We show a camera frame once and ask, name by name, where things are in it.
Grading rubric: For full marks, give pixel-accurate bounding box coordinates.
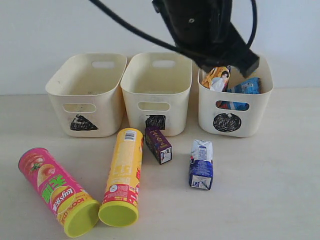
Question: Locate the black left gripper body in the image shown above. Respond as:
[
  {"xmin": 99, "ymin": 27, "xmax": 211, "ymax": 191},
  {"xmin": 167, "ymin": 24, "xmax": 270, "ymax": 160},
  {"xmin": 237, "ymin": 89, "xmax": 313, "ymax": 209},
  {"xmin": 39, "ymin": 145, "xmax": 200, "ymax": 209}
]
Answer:
[{"xmin": 152, "ymin": 0, "xmax": 240, "ymax": 50}]

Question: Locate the orange snack bag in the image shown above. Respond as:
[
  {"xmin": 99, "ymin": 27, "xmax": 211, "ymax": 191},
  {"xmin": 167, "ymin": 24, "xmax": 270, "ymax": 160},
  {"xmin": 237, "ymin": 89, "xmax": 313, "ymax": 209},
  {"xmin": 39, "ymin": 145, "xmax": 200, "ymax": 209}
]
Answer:
[{"xmin": 200, "ymin": 65, "xmax": 231, "ymax": 92}]

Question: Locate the blue snack bag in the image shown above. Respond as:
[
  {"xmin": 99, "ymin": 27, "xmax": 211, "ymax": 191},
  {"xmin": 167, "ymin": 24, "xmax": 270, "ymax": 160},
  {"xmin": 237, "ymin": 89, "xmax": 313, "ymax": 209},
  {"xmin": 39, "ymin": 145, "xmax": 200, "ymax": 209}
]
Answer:
[{"xmin": 215, "ymin": 77, "xmax": 262, "ymax": 111}]

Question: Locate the yellow chips can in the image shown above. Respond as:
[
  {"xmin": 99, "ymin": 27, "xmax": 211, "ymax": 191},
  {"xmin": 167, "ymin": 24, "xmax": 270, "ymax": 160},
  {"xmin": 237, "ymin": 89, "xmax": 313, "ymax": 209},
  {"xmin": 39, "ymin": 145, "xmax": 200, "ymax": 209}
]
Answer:
[{"xmin": 98, "ymin": 128, "xmax": 144, "ymax": 227}]

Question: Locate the pink chips can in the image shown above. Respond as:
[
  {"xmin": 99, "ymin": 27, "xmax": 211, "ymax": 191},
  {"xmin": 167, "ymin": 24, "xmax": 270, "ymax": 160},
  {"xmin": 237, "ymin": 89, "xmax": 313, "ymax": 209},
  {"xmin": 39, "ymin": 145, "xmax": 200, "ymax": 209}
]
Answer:
[{"xmin": 18, "ymin": 147, "xmax": 100, "ymax": 238}]

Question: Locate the cream bin circle mark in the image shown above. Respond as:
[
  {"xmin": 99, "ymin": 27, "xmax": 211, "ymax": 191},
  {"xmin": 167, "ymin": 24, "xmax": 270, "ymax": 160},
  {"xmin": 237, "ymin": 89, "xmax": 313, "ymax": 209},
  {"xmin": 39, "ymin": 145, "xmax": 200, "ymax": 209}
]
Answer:
[{"xmin": 197, "ymin": 54, "xmax": 274, "ymax": 138}]

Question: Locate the cream bin square mark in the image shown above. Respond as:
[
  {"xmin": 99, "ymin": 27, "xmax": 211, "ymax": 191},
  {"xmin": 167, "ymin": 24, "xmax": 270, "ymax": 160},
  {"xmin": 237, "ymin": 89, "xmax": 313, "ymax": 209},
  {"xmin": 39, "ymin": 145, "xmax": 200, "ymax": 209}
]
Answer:
[{"xmin": 120, "ymin": 52, "xmax": 193, "ymax": 137}]

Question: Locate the purple drink carton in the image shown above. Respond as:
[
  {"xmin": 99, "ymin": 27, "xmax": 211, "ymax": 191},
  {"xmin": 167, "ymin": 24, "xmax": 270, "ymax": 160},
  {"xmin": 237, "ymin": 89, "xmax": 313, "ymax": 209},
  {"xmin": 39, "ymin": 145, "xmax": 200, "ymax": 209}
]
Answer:
[{"xmin": 145, "ymin": 126, "xmax": 173, "ymax": 165}]

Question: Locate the blue white milk carton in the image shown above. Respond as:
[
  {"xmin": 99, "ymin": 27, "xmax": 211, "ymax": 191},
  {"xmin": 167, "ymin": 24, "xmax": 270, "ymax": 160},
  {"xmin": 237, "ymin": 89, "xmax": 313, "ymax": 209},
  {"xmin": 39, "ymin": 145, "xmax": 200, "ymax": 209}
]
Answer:
[{"xmin": 188, "ymin": 139, "xmax": 214, "ymax": 191}]

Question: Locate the cream bin triangle mark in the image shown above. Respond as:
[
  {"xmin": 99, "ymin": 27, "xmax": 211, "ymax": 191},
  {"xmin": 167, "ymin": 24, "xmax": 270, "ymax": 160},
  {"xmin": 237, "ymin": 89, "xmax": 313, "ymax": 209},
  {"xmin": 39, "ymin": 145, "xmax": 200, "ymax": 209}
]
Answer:
[{"xmin": 45, "ymin": 53, "xmax": 128, "ymax": 138}]

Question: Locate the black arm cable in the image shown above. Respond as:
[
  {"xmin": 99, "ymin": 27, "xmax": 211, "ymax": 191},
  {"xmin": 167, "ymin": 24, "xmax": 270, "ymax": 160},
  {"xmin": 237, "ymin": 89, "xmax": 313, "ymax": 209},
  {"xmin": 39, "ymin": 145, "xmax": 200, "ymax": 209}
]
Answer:
[{"xmin": 89, "ymin": 0, "xmax": 259, "ymax": 63}]

